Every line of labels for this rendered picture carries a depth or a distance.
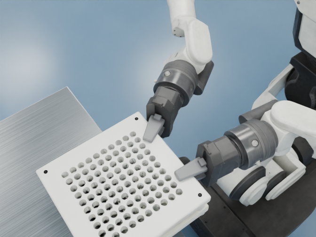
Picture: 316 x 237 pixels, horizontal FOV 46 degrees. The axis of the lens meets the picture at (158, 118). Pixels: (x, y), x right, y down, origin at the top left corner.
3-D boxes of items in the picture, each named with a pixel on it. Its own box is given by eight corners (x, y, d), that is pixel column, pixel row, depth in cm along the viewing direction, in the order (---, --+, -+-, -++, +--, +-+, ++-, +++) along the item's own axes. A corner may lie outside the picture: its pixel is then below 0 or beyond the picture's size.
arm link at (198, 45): (193, 59, 83) (187, 7, 87) (171, 74, 90) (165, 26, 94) (216, 63, 87) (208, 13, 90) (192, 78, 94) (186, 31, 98)
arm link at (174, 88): (179, 111, 74) (198, 69, 80) (135, 96, 76) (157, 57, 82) (176, 143, 84) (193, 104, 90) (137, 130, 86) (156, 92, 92)
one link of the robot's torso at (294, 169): (265, 145, 163) (273, 129, 152) (300, 178, 154) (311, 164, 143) (231, 170, 156) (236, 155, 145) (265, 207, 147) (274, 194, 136)
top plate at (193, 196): (138, 115, 82) (138, 109, 80) (210, 201, 71) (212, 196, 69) (37, 174, 74) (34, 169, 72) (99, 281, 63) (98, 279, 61)
